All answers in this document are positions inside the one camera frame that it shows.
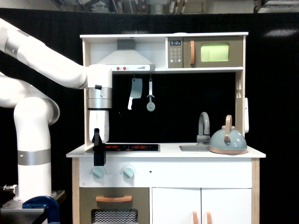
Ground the grey toy range hood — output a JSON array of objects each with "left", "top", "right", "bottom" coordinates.
[{"left": 99, "top": 39, "right": 156, "bottom": 72}]

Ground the grey toy faucet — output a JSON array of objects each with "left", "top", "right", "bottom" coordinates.
[{"left": 196, "top": 112, "right": 210, "bottom": 144}]

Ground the left mint stove knob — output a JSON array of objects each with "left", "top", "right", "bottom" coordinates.
[{"left": 92, "top": 166, "right": 106, "bottom": 179}]

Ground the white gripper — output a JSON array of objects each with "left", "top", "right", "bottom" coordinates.
[{"left": 89, "top": 110, "right": 109, "bottom": 166}]

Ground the white cabinet door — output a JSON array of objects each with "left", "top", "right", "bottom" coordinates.
[
  {"left": 201, "top": 189, "right": 251, "bottom": 224},
  {"left": 152, "top": 188, "right": 201, "bottom": 224}
]

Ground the grey toy sink basin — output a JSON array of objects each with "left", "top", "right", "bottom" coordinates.
[{"left": 179, "top": 145, "right": 209, "bottom": 152}]

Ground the right mint stove knob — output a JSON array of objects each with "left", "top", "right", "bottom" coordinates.
[{"left": 121, "top": 165, "right": 135, "bottom": 178}]

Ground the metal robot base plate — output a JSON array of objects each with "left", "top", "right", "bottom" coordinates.
[{"left": 0, "top": 189, "right": 66, "bottom": 213}]

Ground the orange oven handle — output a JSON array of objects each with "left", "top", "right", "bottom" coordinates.
[{"left": 95, "top": 196, "right": 133, "bottom": 203}]

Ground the toy microwave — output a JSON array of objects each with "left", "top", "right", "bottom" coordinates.
[{"left": 167, "top": 36, "right": 243, "bottom": 68}]

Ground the wooden toy kitchen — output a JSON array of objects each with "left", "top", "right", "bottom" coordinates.
[{"left": 68, "top": 32, "right": 265, "bottom": 224}]

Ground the mint stove knob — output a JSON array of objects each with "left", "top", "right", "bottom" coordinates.
[
  {"left": 121, "top": 165, "right": 135, "bottom": 178},
  {"left": 92, "top": 166, "right": 106, "bottom": 179}
]

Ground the toy cleaver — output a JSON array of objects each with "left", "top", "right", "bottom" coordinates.
[{"left": 128, "top": 78, "right": 142, "bottom": 110}]

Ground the black toy stove top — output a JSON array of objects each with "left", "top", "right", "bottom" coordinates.
[{"left": 85, "top": 143, "right": 161, "bottom": 153}]

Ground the grey-blue toy teapot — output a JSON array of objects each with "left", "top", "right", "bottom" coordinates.
[{"left": 209, "top": 115, "right": 247, "bottom": 155}]

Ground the toy oven door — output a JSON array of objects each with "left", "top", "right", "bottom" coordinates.
[{"left": 79, "top": 187, "right": 150, "bottom": 224}]

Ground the toy pizza cutter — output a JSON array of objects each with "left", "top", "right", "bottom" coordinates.
[{"left": 147, "top": 79, "right": 155, "bottom": 112}]

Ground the right white cabinet door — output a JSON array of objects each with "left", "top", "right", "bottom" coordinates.
[{"left": 201, "top": 189, "right": 251, "bottom": 224}]

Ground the blue clamp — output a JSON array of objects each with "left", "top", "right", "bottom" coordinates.
[{"left": 22, "top": 196, "right": 60, "bottom": 224}]

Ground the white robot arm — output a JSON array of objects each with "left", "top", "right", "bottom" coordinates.
[{"left": 0, "top": 20, "right": 112, "bottom": 201}]

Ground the left white cabinet door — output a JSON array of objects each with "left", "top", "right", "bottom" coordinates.
[{"left": 152, "top": 188, "right": 201, "bottom": 224}]

